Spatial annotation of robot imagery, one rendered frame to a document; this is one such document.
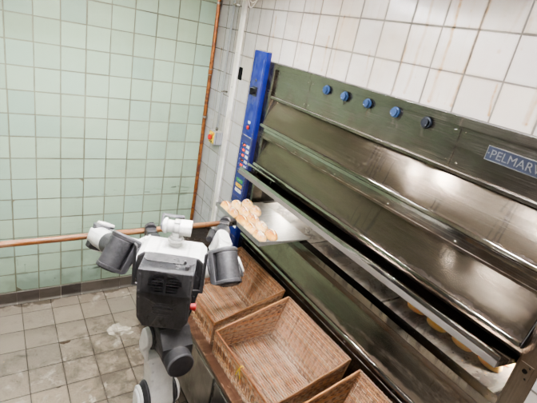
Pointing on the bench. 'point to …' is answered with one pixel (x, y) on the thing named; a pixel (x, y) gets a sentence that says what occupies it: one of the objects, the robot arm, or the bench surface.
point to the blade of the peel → (285, 233)
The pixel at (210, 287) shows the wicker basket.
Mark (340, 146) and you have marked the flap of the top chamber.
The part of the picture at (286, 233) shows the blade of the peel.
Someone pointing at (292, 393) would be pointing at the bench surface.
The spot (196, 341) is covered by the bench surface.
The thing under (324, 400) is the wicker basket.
